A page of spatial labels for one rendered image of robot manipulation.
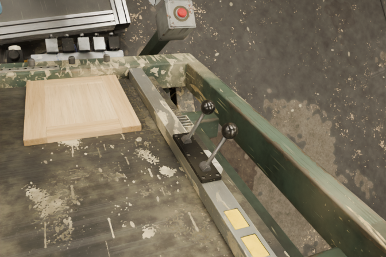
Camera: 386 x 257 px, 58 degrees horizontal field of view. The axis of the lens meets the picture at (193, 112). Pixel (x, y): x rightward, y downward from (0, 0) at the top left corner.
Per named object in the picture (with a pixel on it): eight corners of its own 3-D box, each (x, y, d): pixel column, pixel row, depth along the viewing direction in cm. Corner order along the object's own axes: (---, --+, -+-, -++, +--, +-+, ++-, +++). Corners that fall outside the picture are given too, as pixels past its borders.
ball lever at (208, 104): (187, 142, 92) (214, 100, 89) (192, 150, 89) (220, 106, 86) (176, 138, 90) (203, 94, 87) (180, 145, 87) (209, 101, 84)
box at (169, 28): (179, 15, 162) (192, -1, 145) (182, 41, 161) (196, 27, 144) (154, 16, 158) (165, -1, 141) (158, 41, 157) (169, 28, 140)
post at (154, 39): (141, 62, 231) (174, 22, 161) (142, 71, 230) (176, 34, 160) (132, 63, 228) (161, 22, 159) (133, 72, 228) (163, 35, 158)
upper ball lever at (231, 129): (205, 168, 82) (236, 122, 79) (212, 178, 79) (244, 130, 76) (193, 164, 80) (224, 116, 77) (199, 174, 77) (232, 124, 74)
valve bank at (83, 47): (121, 42, 169) (130, 24, 147) (125, 70, 168) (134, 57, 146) (6, 46, 152) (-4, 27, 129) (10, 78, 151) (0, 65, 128)
